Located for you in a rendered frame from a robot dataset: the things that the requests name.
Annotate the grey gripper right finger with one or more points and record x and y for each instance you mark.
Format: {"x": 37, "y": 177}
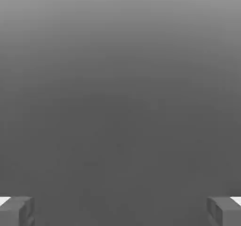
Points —
{"x": 227, "y": 211}

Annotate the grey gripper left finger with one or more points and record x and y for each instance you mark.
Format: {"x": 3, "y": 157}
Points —
{"x": 13, "y": 211}

